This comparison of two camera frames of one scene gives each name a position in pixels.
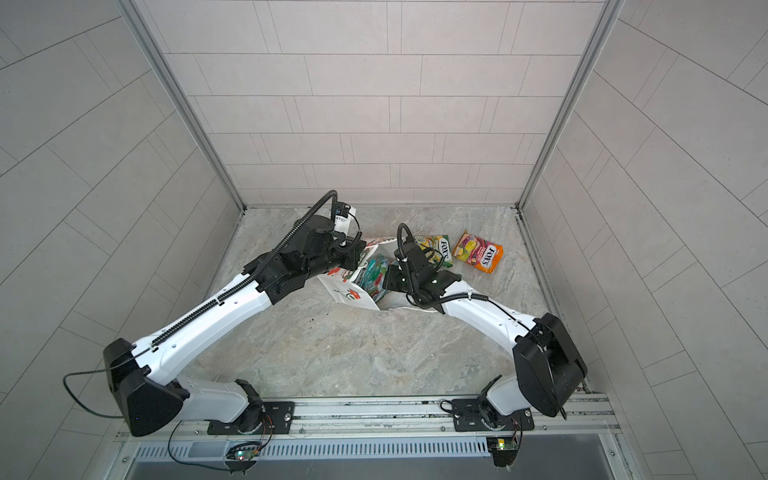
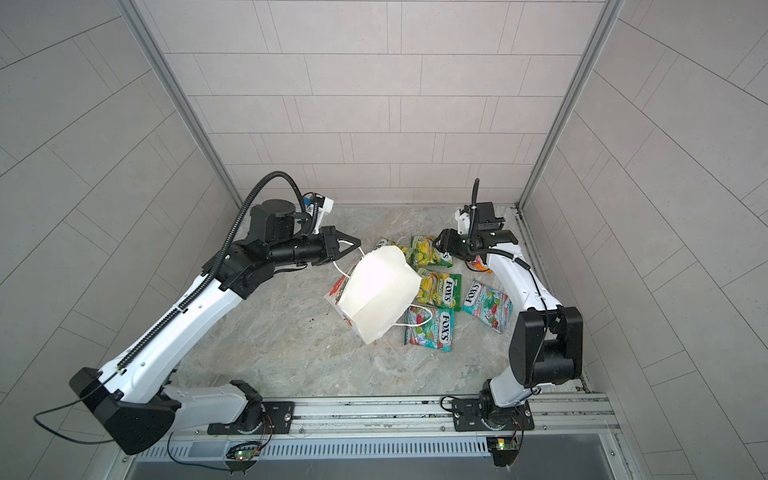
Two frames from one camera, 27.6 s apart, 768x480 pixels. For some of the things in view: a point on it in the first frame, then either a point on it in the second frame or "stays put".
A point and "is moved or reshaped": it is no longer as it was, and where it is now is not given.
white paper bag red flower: x=344 y=283 is moved or reshaped
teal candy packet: x=372 y=276 to x=430 y=328
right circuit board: x=503 y=450 stays put
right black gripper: x=390 y=278 to x=449 y=242
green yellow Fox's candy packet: x=437 y=247 stays put
